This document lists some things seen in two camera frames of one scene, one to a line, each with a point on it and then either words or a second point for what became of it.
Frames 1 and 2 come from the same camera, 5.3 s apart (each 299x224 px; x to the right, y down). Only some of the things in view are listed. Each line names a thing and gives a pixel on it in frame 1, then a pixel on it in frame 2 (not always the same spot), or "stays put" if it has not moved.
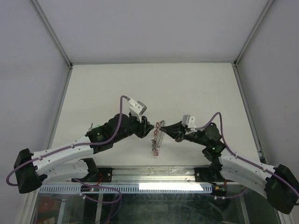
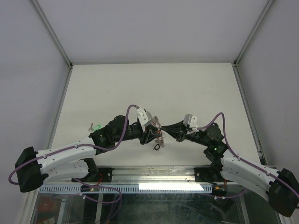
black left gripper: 144,127 → 150,133
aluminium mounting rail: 154,175 stays put
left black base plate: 104,175 stays put
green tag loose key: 92,127 stays put
